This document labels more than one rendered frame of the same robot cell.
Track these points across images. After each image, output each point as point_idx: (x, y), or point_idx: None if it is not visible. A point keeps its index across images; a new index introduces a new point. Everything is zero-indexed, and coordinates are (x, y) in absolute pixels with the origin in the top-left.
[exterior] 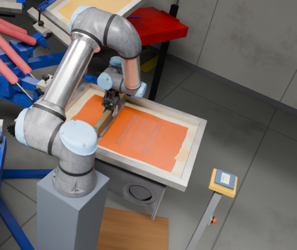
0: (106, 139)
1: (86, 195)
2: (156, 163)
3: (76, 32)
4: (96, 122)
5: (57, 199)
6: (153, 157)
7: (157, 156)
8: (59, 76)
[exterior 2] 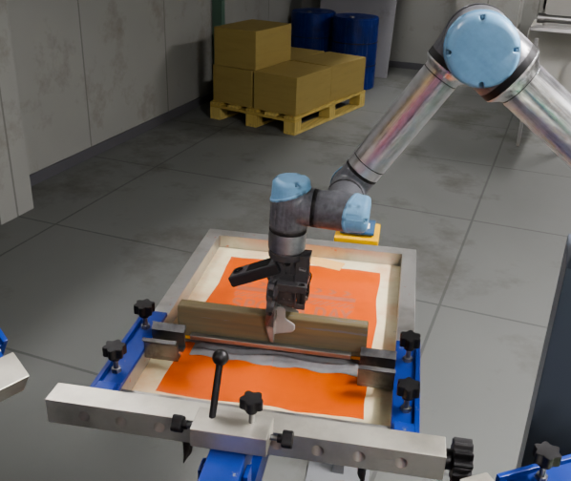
0: None
1: None
2: (370, 287)
3: (539, 53)
4: (351, 324)
5: None
6: (356, 290)
7: (349, 286)
8: None
